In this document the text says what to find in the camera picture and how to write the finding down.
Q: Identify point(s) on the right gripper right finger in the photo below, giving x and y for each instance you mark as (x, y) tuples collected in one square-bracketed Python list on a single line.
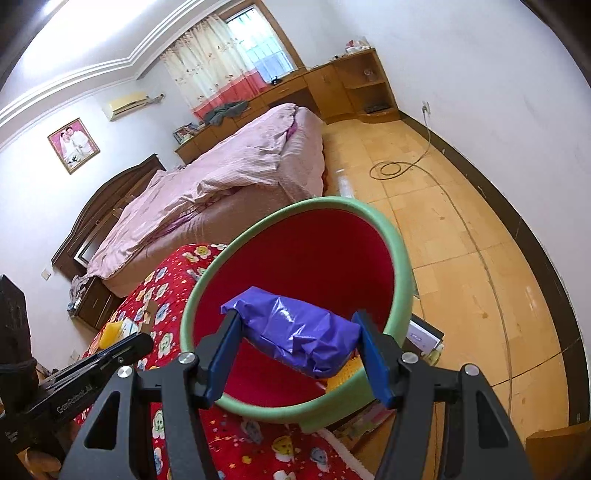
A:
[(479, 439)]

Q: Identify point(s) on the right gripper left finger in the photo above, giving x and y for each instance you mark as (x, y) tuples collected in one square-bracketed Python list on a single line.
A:
[(115, 441)]

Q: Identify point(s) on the yellow foam net back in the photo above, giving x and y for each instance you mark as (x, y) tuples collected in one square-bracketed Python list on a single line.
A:
[(110, 335)]

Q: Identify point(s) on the yellow foam net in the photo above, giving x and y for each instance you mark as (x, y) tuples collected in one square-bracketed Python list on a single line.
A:
[(347, 372), (110, 335)]

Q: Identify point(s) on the white box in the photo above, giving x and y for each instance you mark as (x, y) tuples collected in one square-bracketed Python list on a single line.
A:
[(128, 327)]

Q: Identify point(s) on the purple plastic wrapper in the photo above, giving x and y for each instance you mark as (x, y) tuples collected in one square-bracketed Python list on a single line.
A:
[(305, 337)]

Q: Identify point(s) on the yellow foam net front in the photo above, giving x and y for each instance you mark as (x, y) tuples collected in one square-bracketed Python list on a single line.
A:
[(347, 372)]

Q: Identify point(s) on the red green trash bin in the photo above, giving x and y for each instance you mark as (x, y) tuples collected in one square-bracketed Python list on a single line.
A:
[(336, 253)]

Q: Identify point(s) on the person's left hand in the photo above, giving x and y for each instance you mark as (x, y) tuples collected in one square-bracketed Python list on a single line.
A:
[(41, 465)]

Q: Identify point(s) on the dark wood nightstand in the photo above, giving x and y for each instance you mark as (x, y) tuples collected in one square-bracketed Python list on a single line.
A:
[(95, 305)]

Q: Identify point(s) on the red smiley-flower quilt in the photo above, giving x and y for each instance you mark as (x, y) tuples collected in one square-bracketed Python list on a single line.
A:
[(241, 448)]

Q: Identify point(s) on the dark wood headboard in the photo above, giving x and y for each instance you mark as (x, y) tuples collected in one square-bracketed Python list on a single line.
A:
[(107, 202)]

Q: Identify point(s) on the bed mattress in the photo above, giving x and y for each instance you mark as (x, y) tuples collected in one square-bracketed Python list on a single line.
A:
[(301, 167)]

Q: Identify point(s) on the framed wedding photo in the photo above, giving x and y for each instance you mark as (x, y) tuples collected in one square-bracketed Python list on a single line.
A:
[(73, 145)]

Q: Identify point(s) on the pink bed quilt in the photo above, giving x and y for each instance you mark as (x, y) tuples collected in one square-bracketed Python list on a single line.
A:
[(249, 157)]

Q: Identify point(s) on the dark clothes pile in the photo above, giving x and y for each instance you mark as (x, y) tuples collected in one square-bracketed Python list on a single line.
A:
[(216, 115)]

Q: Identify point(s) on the floral curtain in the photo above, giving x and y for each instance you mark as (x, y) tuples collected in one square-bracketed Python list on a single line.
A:
[(210, 68)]

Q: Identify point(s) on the wooden desk cabinet unit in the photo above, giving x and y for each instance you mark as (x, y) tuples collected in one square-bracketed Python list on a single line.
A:
[(353, 86)]

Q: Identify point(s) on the window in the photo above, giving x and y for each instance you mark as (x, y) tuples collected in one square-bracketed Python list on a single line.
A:
[(264, 41)]

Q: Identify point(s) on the wall air conditioner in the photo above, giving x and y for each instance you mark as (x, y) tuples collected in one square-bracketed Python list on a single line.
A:
[(123, 105)]

